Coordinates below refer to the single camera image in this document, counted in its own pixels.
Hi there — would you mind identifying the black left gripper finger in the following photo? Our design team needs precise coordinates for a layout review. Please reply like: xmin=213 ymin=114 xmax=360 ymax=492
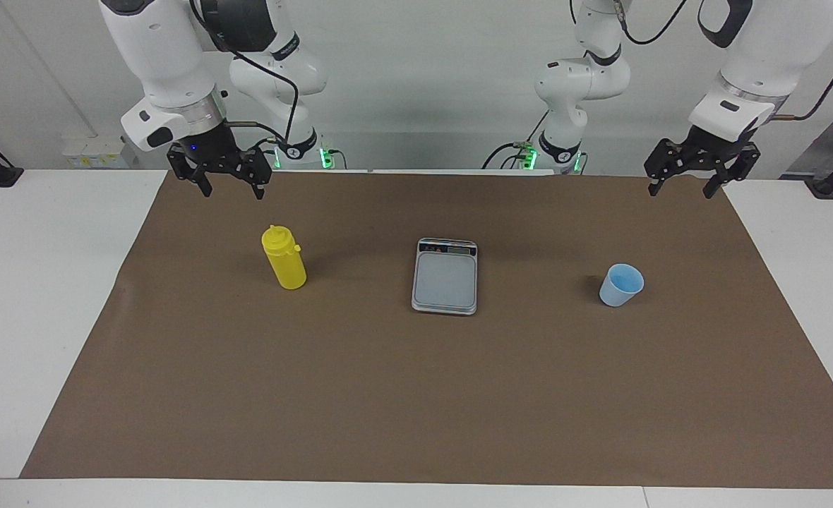
xmin=645 ymin=140 xmax=689 ymax=197
xmin=703 ymin=143 xmax=761 ymax=200

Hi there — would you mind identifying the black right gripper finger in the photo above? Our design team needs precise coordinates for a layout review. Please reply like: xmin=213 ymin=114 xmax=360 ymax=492
xmin=244 ymin=147 xmax=272 ymax=200
xmin=167 ymin=145 xmax=214 ymax=198

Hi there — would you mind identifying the yellow squeeze bottle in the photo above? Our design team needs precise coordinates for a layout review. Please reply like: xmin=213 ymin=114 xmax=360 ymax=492
xmin=261 ymin=224 xmax=308 ymax=291

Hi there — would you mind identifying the light blue plastic cup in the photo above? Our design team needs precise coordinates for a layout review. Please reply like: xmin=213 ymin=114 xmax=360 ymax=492
xmin=599 ymin=263 xmax=645 ymax=308

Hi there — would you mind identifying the silver digital kitchen scale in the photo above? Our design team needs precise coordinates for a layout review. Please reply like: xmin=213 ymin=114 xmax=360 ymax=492
xmin=411 ymin=238 xmax=479 ymax=316

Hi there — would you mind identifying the brown paper table mat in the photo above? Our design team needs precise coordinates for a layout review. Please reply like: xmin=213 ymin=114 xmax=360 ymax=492
xmin=20 ymin=169 xmax=833 ymax=490

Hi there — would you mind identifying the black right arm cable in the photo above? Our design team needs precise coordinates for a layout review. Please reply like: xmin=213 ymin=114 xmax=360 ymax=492
xmin=189 ymin=0 xmax=301 ymax=152

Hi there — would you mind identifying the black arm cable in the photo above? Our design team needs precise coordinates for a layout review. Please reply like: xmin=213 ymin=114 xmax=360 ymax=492
xmin=189 ymin=0 xmax=301 ymax=152
xmin=570 ymin=0 xmax=833 ymax=122

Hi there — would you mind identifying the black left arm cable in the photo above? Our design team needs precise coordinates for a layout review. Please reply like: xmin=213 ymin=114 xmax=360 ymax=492
xmin=570 ymin=0 xmax=833 ymax=122

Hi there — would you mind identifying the white wall socket box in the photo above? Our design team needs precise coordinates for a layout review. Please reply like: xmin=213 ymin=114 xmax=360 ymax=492
xmin=62 ymin=136 xmax=129 ymax=169

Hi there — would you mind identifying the black base cable bundle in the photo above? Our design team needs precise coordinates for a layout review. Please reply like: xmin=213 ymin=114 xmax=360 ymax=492
xmin=482 ymin=109 xmax=551 ymax=170

